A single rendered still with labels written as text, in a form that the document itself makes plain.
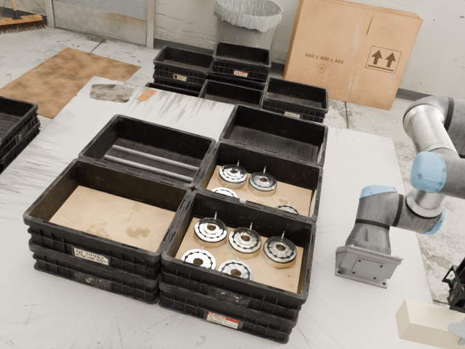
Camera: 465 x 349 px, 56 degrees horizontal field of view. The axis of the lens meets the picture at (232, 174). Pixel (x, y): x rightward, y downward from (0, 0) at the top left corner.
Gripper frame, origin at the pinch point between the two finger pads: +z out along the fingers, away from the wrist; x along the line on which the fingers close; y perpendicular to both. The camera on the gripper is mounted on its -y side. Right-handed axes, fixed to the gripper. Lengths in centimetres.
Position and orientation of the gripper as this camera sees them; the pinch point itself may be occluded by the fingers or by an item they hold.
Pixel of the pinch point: (461, 326)
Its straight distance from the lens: 109.3
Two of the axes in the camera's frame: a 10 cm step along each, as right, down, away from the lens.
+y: -9.8, -2.0, 0.3
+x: -1.5, 6.0, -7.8
